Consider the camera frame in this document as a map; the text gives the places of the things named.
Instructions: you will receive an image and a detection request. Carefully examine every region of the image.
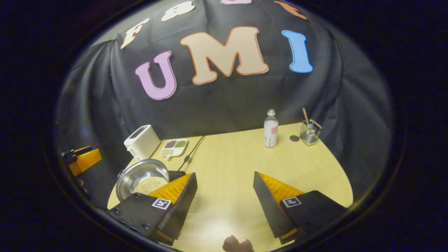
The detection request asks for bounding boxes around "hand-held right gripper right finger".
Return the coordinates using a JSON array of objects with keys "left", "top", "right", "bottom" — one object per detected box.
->
[{"left": 253, "top": 171, "right": 349, "bottom": 245}]

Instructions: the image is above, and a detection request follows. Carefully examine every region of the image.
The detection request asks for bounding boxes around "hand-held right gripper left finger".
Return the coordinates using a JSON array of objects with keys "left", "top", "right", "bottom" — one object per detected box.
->
[{"left": 108, "top": 172, "right": 197, "bottom": 246}]

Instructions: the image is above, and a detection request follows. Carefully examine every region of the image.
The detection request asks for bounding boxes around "black induction cooktop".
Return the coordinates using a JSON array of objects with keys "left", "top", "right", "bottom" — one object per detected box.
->
[{"left": 168, "top": 170, "right": 187, "bottom": 182}]

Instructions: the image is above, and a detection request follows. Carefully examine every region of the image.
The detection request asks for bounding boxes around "steel pot with black handles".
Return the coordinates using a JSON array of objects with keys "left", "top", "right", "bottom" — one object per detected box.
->
[{"left": 115, "top": 159, "right": 170, "bottom": 202}]

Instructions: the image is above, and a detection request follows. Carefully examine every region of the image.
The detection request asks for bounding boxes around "pile of yellow soybeans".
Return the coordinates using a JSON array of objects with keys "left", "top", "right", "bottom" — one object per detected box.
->
[{"left": 132, "top": 177, "right": 168, "bottom": 195}]

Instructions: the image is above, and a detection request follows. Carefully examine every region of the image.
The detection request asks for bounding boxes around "white toaster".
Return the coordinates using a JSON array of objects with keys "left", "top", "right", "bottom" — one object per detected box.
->
[{"left": 124, "top": 125, "right": 161, "bottom": 160}]

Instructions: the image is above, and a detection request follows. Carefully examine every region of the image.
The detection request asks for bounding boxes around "clear bottle with pink label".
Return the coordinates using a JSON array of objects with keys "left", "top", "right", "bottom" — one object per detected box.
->
[{"left": 264, "top": 109, "right": 279, "bottom": 148}]

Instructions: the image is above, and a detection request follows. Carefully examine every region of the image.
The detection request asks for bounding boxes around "black power cable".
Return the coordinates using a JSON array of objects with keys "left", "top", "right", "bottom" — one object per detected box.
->
[{"left": 178, "top": 136, "right": 206, "bottom": 172}]

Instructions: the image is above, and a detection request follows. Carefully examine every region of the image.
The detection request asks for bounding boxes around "wire utensil holder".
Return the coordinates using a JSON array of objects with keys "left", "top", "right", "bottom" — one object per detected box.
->
[{"left": 300, "top": 120, "right": 322, "bottom": 146}]

